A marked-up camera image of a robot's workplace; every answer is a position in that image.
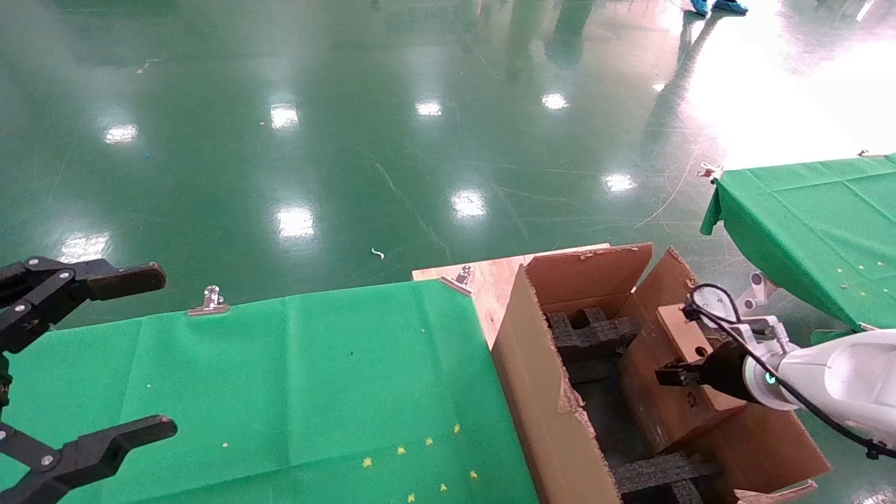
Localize large open cardboard carton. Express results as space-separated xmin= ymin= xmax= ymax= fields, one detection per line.
xmin=490 ymin=241 xmax=832 ymax=504

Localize white metal table frame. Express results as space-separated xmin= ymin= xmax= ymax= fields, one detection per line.
xmin=735 ymin=272 xmax=779 ymax=316

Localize small cardboard box with hole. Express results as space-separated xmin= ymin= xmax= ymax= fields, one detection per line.
xmin=616 ymin=302 xmax=750 ymax=456

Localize black foam insert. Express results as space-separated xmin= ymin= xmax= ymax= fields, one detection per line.
xmin=612 ymin=451 xmax=718 ymax=504
xmin=546 ymin=307 xmax=641 ymax=366

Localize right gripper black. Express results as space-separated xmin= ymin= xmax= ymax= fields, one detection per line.
xmin=654 ymin=342 xmax=755 ymax=404

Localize creased green table cloth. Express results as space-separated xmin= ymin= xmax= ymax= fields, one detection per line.
xmin=699 ymin=153 xmax=896 ymax=344

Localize large green table cloth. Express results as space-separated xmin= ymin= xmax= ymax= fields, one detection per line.
xmin=0 ymin=279 xmax=540 ymax=504

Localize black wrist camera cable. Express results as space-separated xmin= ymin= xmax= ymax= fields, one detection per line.
xmin=682 ymin=282 xmax=896 ymax=461

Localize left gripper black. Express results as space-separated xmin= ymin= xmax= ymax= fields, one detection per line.
xmin=0 ymin=256 xmax=179 ymax=504

